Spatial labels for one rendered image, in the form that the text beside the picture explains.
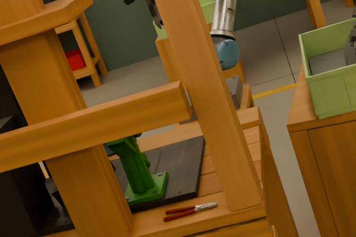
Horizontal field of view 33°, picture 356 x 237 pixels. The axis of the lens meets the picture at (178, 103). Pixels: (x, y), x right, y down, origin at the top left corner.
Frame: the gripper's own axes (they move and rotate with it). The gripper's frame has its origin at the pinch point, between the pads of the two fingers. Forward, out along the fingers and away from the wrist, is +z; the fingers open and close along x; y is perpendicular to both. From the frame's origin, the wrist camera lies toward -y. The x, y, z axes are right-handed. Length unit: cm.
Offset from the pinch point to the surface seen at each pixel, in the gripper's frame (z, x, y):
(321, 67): 44, 32, 53
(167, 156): 39.3, -29.4, -7.1
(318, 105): 45, -8, 47
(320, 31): 34, 52, 58
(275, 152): 129, 146, 14
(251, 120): 39.3, -18.0, 23.2
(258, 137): 41, -30, 25
